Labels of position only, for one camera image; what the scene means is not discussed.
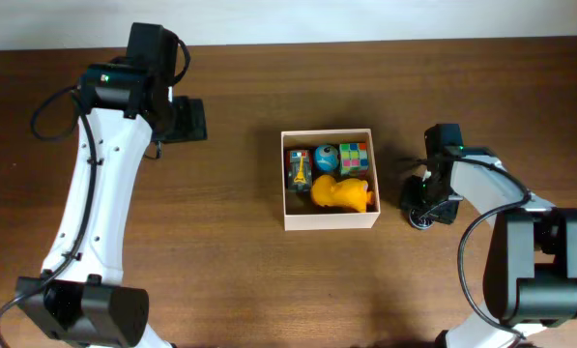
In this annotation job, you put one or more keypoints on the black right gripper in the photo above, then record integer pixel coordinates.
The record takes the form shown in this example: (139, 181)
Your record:
(444, 216)

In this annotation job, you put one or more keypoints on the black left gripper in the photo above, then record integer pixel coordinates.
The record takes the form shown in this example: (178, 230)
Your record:
(195, 129)

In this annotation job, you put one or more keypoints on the black round spider toy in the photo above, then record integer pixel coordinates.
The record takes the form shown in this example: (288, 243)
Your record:
(421, 223)

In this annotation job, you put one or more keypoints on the yellow toy animal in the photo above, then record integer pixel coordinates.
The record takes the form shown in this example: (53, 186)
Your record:
(350, 193)

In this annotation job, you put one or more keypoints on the colourful puzzle cube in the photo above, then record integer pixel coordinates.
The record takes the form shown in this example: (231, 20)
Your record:
(354, 159)

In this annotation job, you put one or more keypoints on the blue white toy ball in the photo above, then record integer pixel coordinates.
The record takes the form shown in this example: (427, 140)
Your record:
(326, 158)

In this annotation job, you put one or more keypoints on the grey red toy truck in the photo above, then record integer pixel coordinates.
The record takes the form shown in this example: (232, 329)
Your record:
(298, 170)

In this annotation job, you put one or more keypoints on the pink cardboard box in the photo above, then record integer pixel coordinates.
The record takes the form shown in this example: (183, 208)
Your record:
(299, 211)

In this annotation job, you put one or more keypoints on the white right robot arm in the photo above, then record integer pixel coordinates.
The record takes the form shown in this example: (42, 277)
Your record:
(530, 278)

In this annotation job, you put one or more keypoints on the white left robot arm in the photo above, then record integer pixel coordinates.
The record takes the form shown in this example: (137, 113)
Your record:
(121, 108)

